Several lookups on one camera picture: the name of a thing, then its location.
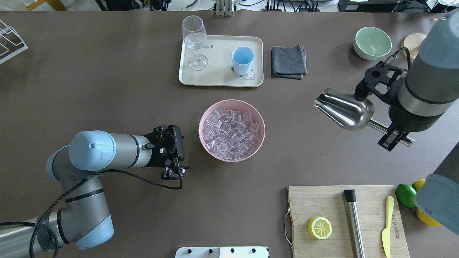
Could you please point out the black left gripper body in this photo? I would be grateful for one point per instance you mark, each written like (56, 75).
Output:
(156, 160)

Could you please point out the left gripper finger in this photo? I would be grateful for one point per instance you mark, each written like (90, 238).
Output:
(174, 173)

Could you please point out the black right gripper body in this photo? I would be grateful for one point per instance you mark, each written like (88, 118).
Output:
(402, 117)

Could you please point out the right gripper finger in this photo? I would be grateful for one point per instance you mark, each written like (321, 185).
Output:
(389, 140)
(403, 137)

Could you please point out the steel ice scoop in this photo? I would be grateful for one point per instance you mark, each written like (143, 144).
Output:
(342, 108)

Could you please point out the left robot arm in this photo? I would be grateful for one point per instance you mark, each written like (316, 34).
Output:
(81, 215)

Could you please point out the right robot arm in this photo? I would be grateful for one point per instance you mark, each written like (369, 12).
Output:
(429, 89)

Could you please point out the clear ice cubes pile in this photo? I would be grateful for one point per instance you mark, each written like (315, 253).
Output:
(231, 134)

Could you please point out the wooden cup stand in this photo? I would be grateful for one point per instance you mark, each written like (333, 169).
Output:
(412, 41)

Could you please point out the light blue cup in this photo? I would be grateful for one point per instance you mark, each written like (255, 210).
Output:
(242, 58)

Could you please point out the upper yellow lemon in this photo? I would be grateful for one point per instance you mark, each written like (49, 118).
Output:
(418, 184)

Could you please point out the yellow lemon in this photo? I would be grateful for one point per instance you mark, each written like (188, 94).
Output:
(426, 219)
(418, 184)

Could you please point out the green lime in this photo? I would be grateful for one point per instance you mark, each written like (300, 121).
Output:
(406, 195)

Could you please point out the pink bowl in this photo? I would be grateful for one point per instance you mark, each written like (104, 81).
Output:
(205, 143)

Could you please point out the green bowl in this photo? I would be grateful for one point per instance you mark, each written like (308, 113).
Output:
(371, 43)

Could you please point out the lower yellow lemon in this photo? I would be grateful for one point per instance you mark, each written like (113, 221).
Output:
(426, 219)

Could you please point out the cream serving tray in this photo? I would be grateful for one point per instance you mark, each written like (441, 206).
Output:
(220, 70)

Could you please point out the yellow plastic knife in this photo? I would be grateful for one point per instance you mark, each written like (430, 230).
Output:
(386, 232)

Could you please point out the bamboo cutting board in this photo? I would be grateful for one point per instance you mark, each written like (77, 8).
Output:
(307, 202)

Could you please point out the steel muddler black tip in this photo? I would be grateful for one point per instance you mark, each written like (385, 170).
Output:
(351, 202)

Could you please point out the half lemon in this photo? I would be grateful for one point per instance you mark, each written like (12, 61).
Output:
(320, 227)

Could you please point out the clear wine glass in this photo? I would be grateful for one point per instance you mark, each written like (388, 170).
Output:
(195, 36)

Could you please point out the grey folded cloth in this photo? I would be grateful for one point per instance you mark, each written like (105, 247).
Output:
(289, 62)

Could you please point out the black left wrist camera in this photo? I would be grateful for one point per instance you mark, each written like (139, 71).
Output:
(179, 151)

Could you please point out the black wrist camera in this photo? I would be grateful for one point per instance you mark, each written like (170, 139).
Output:
(392, 77)
(179, 151)

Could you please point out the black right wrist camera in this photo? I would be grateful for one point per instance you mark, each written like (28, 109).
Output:
(392, 77)

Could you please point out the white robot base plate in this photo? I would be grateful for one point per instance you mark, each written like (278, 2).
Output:
(223, 252)

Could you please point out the aluminium camera mount post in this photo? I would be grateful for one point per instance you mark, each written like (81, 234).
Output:
(224, 8)

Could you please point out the white wire rack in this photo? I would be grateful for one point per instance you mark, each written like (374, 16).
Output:
(11, 43)

